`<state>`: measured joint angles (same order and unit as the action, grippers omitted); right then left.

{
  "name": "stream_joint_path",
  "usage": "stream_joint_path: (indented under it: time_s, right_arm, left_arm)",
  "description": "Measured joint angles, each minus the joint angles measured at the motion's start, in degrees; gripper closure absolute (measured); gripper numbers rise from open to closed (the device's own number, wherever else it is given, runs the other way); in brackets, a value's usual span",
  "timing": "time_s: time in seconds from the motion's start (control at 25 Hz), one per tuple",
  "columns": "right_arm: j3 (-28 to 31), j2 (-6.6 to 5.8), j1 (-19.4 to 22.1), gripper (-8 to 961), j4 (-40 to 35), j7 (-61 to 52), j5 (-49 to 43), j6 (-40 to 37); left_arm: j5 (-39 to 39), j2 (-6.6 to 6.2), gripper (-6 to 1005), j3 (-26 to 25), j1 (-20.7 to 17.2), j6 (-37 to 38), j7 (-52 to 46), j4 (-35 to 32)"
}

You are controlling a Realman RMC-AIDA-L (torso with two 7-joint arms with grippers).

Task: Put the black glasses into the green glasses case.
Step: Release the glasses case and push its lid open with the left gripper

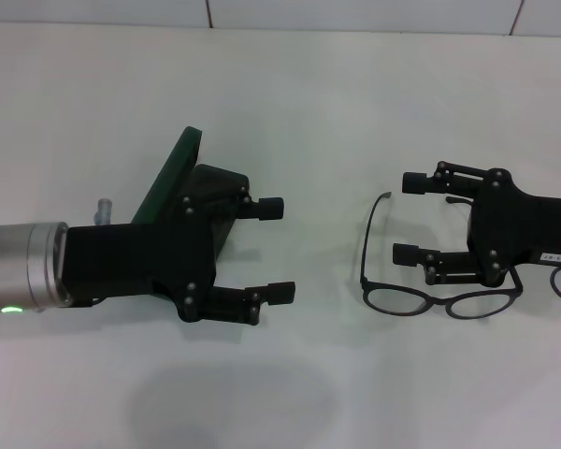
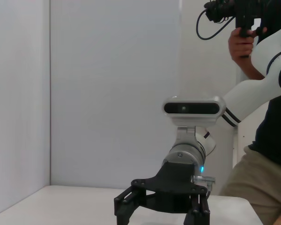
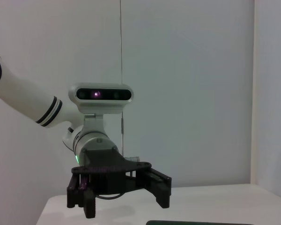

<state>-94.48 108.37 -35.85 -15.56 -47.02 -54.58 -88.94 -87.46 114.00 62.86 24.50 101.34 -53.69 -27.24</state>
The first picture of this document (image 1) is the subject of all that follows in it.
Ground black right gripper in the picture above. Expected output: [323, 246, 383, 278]
[392, 160, 561, 287]

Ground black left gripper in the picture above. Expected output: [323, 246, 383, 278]
[58, 195, 217, 322]

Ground black glasses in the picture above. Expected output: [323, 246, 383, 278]
[358, 191, 525, 322]

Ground green glasses case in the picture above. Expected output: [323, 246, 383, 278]
[129, 124, 251, 257]

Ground small silver cylindrical plug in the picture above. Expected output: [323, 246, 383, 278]
[94, 197, 114, 225]

